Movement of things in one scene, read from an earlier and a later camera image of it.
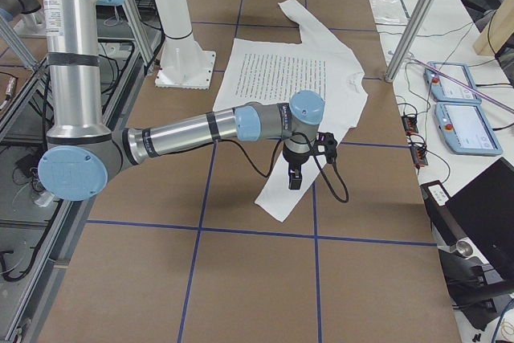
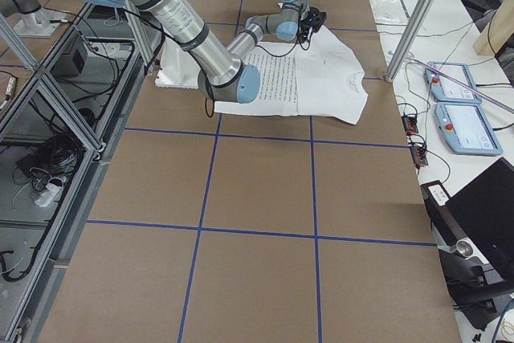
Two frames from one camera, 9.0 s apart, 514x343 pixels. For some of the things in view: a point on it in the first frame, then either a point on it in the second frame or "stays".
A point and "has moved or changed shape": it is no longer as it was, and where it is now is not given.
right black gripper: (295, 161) -> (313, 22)
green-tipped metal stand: (464, 83) stays
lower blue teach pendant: (466, 129) stays
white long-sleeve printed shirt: (263, 72) has moved or changed shape
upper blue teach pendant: (443, 88) stays
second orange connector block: (418, 156) stays
